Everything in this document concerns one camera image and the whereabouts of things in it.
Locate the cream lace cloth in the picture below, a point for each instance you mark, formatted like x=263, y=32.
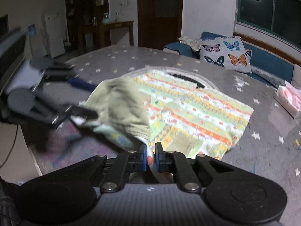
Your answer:
x=194, y=44

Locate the dark wooden door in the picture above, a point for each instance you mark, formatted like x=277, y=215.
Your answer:
x=159, y=22

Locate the dark bookshelf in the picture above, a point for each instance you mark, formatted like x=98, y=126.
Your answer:
x=83, y=18

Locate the pink tissue box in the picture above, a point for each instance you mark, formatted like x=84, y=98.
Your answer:
x=289, y=98

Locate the beige sofa cushion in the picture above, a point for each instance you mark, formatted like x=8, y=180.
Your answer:
x=296, y=78

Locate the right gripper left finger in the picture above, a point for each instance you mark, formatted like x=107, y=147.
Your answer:
x=116, y=171

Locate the green framed window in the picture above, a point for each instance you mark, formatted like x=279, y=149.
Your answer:
x=280, y=18

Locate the butterfly print pillow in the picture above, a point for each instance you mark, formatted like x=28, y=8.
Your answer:
x=227, y=52

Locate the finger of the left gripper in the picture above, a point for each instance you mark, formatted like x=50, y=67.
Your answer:
x=82, y=85
x=77, y=112

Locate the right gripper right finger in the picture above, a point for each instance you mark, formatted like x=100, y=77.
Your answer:
x=177, y=164

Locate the round table induction cooker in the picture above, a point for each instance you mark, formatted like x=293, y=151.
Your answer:
x=199, y=80

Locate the white small refrigerator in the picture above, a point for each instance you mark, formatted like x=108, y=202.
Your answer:
x=54, y=36

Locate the wooden side table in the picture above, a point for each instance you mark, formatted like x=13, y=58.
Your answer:
x=115, y=32

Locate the colourful patterned baby garment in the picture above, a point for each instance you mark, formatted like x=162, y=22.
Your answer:
x=157, y=107

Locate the blue sofa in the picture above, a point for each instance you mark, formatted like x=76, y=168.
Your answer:
x=266, y=66

